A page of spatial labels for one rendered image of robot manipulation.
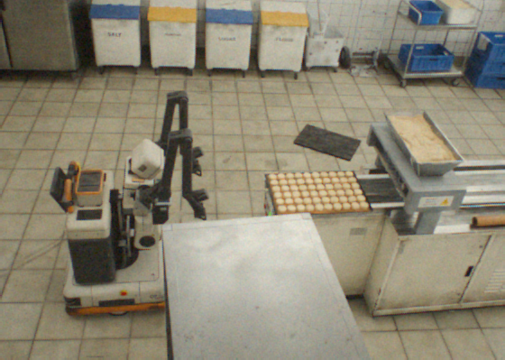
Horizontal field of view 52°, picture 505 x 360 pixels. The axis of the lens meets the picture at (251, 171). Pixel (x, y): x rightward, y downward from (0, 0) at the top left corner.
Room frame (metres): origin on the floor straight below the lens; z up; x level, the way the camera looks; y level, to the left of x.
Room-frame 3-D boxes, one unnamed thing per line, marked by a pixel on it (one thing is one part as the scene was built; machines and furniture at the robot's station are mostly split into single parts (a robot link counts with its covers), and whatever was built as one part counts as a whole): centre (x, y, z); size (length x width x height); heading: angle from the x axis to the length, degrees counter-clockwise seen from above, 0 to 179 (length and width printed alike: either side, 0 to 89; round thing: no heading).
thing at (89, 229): (2.45, 0.95, 0.59); 0.55 x 0.34 x 0.83; 12
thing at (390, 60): (6.26, -2.06, 0.57); 0.85 x 0.58 x 1.13; 105
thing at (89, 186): (2.44, 0.97, 0.87); 0.23 x 0.15 x 0.11; 12
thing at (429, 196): (2.68, -0.99, 1.01); 0.72 x 0.33 x 0.34; 12
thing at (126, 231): (2.56, 0.71, 0.45); 0.28 x 0.27 x 0.25; 12
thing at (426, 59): (6.25, -2.05, 0.29); 0.56 x 0.38 x 0.20; 106
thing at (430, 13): (6.18, -1.86, 0.88); 0.40 x 0.30 x 0.16; 11
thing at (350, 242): (2.58, -0.49, 0.45); 0.70 x 0.34 x 0.90; 102
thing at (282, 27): (6.11, -0.20, 0.38); 0.64 x 0.54 x 0.77; 5
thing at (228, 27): (6.02, 0.44, 0.38); 0.64 x 0.54 x 0.77; 7
